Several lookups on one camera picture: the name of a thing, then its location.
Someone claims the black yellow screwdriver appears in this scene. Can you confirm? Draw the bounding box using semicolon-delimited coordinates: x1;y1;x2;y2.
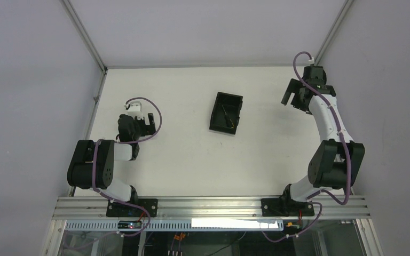
221;105;234;129

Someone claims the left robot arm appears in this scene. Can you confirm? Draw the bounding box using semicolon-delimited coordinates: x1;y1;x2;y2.
67;113;156;205

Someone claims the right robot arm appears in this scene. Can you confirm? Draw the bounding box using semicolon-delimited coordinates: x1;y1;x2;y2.
280;65;365;212

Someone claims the small green circuit board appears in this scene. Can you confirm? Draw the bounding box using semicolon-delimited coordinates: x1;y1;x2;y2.
117;221;143;230

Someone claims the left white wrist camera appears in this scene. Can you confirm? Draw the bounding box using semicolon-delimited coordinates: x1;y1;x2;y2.
125;101;144;120

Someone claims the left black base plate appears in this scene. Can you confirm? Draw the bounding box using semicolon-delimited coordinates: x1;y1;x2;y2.
106;198;159;218

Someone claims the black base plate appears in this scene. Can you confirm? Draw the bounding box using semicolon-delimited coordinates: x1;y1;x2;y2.
261;197;315;217
106;198;159;218

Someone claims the aluminium frame rail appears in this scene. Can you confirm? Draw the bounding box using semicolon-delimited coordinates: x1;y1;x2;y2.
52;196;371;220

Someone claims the white slotted cable duct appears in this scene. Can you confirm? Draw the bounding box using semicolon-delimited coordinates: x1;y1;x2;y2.
65;218;284;232

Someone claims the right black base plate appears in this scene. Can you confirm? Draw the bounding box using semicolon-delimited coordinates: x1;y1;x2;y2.
261;197;315;217

